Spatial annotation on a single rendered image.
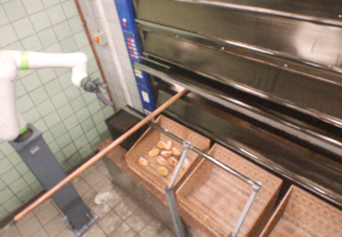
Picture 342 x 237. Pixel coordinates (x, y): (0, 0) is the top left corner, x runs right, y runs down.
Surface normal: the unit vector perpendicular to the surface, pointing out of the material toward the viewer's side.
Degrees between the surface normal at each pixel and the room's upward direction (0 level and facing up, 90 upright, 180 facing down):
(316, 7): 90
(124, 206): 0
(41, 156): 90
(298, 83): 70
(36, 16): 90
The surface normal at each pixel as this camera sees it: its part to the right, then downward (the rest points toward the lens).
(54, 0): 0.70, 0.36
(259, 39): -0.70, 0.24
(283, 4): -0.69, 0.53
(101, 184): -0.15, -0.77
